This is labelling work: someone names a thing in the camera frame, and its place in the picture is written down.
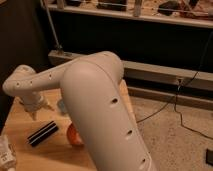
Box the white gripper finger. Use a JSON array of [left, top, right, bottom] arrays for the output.
[[30, 111, 37, 121], [44, 104, 54, 111]]

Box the white crumpled bag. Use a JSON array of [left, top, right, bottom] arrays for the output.
[[0, 135, 16, 171]]

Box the orange bowl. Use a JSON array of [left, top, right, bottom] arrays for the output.
[[66, 124, 83, 146]]

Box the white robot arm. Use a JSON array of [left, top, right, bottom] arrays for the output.
[[2, 51, 157, 171]]

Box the black box on floor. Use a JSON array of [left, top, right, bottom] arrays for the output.
[[206, 149, 213, 166]]

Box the black white striped eraser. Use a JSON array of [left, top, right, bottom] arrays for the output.
[[28, 121, 58, 147]]

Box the white wall shelf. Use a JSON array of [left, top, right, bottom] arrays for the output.
[[43, 0, 213, 29]]

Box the blue cup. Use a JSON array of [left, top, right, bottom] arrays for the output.
[[57, 99, 67, 115]]

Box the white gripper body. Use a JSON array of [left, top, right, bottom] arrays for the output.
[[20, 92, 46, 112]]

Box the black cable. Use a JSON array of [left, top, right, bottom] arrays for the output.
[[135, 31, 213, 140]]

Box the metal lamp pole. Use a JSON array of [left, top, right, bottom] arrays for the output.
[[42, 0, 68, 56]]

